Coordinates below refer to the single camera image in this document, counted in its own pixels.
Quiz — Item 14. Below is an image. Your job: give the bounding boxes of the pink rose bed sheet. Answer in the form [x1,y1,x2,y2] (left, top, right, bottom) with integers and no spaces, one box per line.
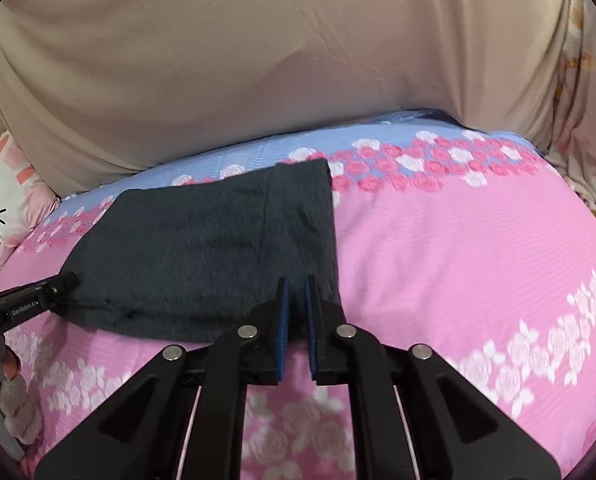
[0,108,596,480]

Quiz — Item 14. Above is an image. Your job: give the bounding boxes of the dark grey pants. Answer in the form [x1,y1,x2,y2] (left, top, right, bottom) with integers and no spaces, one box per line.
[60,159,343,343]

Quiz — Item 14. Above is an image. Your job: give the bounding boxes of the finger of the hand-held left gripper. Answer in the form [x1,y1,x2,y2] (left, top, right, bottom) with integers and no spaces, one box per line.
[43,272,82,303]

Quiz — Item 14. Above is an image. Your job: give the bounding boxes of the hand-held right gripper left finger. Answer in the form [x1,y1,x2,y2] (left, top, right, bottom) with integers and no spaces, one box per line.
[34,277,291,480]

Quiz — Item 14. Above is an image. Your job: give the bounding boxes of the person's left hand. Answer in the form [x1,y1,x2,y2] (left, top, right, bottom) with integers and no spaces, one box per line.
[0,345,45,442]

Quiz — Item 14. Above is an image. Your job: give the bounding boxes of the beige cloth cover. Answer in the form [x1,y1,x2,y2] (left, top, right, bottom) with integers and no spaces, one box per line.
[0,0,573,196]

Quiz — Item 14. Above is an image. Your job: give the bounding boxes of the pink cartoon pillow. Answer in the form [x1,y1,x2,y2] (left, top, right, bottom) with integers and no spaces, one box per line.
[0,130,61,277]

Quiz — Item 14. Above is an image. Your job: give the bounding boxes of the beige floral cloth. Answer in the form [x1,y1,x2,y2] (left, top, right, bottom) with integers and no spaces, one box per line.
[542,0,596,241]

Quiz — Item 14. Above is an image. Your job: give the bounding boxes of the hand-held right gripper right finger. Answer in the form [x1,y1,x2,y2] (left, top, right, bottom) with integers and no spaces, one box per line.
[304,275,561,480]

